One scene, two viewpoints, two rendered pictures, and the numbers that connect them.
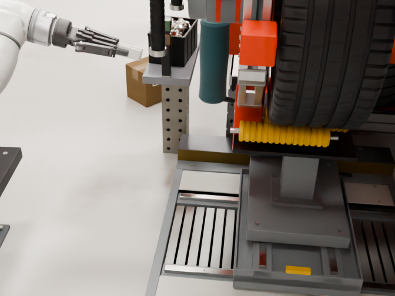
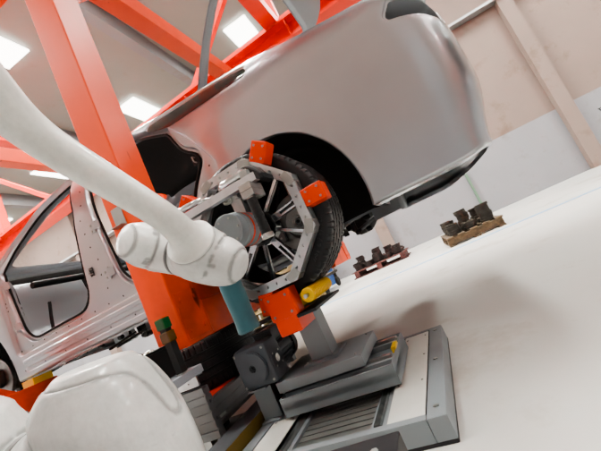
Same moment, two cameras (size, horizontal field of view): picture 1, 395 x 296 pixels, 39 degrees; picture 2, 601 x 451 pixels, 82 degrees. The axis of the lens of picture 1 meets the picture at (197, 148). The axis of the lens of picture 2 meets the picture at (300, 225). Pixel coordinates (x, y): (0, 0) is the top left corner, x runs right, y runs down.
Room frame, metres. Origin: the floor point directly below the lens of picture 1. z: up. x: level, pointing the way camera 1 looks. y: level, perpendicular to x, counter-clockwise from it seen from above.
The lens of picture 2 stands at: (0.88, 1.19, 0.59)
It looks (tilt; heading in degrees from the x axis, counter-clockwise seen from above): 7 degrees up; 284
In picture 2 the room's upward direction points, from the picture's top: 25 degrees counter-clockwise
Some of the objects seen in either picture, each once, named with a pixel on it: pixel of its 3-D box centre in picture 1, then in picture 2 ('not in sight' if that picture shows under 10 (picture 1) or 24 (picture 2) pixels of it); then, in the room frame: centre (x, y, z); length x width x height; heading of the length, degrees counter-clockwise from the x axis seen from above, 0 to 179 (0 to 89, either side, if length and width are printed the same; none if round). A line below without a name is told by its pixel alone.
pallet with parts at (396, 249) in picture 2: not in sight; (378, 257); (1.57, -6.70, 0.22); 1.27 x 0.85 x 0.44; 177
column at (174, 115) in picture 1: (176, 104); not in sight; (2.00, 0.09, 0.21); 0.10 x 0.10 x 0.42; 85
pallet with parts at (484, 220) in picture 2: not in sight; (465, 222); (-0.10, -5.19, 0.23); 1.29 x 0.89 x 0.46; 86
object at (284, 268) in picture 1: (293, 225); (347, 372); (1.35, -0.31, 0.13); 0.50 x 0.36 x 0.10; 175
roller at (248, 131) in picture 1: (283, 133); (317, 288); (1.29, -0.24, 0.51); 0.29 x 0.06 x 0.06; 85
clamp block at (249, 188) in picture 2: not in sight; (251, 191); (1.27, 0.07, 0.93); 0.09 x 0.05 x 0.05; 85
